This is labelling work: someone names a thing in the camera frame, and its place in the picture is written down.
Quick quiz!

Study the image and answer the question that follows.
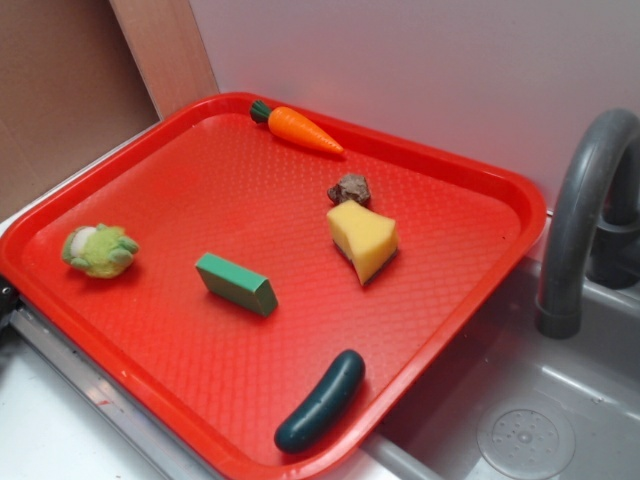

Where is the green rectangular block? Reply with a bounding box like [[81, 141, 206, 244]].
[[195, 253, 278, 317]]

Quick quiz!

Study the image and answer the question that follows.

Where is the yellow sponge piece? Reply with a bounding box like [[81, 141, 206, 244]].
[[326, 200, 399, 285]]

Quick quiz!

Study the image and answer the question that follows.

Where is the small brown rock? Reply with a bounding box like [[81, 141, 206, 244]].
[[327, 173, 371, 206]]

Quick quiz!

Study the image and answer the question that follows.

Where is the red plastic tray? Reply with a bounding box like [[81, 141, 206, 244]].
[[1, 94, 546, 479]]

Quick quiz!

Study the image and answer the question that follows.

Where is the orange toy carrot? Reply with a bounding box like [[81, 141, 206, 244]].
[[249, 100, 344, 154]]

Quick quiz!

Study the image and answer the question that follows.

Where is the dark green toy cucumber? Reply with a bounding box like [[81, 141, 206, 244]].
[[274, 350, 366, 454]]

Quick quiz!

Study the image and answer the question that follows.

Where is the green plush frog toy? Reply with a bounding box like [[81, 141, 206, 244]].
[[61, 224, 139, 279]]

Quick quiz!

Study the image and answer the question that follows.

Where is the grey toy sink basin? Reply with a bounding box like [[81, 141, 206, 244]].
[[364, 261, 639, 479]]

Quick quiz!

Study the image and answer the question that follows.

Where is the grey toy faucet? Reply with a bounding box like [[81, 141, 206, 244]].
[[536, 109, 639, 339]]

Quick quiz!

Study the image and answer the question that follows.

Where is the wooden corner post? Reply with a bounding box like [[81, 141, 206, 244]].
[[110, 0, 219, 119]]

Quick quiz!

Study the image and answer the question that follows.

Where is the metal rail strip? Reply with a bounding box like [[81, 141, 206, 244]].
[[6, 303, 221, 479]]

